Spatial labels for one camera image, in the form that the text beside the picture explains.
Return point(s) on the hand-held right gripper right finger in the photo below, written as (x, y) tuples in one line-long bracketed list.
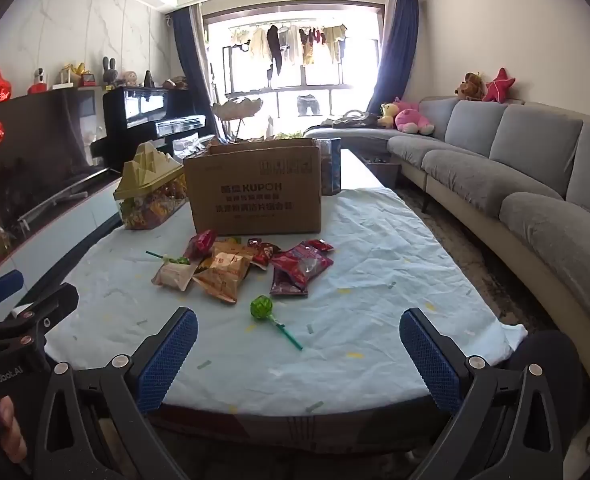
[(431, 362)]

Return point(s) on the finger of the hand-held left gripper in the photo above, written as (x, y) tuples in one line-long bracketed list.
[(0, 284), (50, 306)]

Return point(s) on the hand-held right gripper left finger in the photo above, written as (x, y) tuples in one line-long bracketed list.
[(167, 362)]

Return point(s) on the beige snack packet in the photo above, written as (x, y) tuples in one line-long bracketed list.
[(172, 276)]

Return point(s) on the green lollipop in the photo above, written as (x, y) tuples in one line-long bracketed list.
[(260, 307), (179, 261)]

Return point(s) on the pink-red snack packet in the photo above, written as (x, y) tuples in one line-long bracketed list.
[(200, 243)]

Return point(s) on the red patterned snack packet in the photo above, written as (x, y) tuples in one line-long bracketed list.
[(302, 261)]

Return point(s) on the brown cardboard box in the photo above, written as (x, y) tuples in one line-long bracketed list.
[(255, 195)]

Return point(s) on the person's left hand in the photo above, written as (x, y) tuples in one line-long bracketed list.
[(11, 425)]

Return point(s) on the light blue tablecloth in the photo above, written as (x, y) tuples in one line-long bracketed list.
[(375, 280)]

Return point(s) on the patterned rug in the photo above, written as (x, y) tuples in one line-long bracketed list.
[(475, 270)]

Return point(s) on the orange snack packet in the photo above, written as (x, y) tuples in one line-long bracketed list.
[(225, 272)]

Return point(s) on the maroon snack packet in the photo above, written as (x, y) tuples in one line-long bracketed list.
[(286, 287)]

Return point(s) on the flat screen television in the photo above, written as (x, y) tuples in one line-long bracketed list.
[(45, 150)]

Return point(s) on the small red snack packet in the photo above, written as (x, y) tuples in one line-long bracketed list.
[(320, 246), (264, 255)]

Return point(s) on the candy container with gold lid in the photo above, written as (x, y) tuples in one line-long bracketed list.
[(145, 180)]

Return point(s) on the grey storage bin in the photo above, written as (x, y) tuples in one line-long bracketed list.
[(381, 170)]

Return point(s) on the grey sectional sofa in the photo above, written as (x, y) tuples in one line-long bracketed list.
[(500, 170)]

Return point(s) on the black upright piano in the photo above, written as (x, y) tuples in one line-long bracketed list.
[(145, 115)]

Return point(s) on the clear zip bag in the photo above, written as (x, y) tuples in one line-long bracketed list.
[(190, 145)]

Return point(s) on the clear jar of nuts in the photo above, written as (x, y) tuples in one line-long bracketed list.
[(331, 165)]

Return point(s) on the small red box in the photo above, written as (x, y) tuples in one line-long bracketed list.
[(89, 80)]

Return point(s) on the grey rabbit figure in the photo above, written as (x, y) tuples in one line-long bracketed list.
[(109, 71)]

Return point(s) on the small plush doll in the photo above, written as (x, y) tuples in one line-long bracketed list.
[(130, 78)]

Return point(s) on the pink plush toy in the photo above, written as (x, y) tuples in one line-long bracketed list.
[(412, 118)]

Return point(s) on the black metronome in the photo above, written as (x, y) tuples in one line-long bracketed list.
[(148, 80)]

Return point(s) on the yellow plush toy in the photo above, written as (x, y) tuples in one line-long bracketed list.
[(386, 114)]

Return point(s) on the brown ornament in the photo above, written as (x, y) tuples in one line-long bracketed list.
[(175, 82)]

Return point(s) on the brown bag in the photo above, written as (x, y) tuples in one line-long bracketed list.
[(350, 119)]

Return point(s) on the small potted plants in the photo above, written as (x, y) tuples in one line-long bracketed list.
[(287, 135)]

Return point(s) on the white tiered snack stand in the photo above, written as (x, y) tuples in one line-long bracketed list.
[(237, 107)]

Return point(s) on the brown plush toy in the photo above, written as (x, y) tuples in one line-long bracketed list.
[(470, 86)]

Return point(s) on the blue curtain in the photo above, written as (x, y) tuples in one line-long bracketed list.
[(397, 50), (187, 60)]

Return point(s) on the hanging denim shorts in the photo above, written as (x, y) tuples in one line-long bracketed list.
[(307, 105)]

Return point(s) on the pink star pillow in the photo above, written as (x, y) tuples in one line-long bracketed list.
[(499, 85)]

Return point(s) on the row of hanging clothes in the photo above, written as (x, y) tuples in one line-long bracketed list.
[(275, 42)]

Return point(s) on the white camera on red base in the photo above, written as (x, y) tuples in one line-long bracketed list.
[(39, 81)]

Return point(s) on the gold ornament with white frame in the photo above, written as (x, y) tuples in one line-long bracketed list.
[(70, 75)]

